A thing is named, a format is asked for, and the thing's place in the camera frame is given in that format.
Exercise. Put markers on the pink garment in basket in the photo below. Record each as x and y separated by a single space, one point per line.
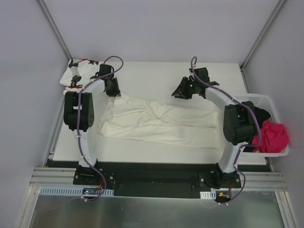
275 137

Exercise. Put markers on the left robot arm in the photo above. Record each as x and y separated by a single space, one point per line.
83 105

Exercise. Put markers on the black garment in basket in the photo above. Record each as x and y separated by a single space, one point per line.
261 116

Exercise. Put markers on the right white cable duct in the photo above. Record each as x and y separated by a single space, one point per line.
208 195

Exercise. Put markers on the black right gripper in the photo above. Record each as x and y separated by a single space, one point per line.
186 88

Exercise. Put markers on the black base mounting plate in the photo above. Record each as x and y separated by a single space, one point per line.
156 180

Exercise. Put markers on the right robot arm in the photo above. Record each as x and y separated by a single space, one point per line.
240 124

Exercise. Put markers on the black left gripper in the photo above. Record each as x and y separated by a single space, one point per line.
113 88

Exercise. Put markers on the white cable duct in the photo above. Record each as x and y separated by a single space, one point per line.
75 191
208 195

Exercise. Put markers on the right aluminium frame post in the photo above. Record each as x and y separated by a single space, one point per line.
262 34

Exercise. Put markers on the left aluminium frame post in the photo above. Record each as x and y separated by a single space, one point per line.
48 16

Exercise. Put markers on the left white cable duct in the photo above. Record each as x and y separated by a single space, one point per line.
75 191

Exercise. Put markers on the white black patterned folded shirt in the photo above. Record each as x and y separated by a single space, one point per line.
78 72

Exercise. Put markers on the cream white t shirt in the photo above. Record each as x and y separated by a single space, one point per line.
136 119

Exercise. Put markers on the white plastic laundry basket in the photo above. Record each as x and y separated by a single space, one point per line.
263 102

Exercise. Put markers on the aluminium frame post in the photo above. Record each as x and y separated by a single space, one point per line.
262 34
48 16

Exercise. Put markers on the red white folded shirt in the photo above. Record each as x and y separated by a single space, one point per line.
71 89

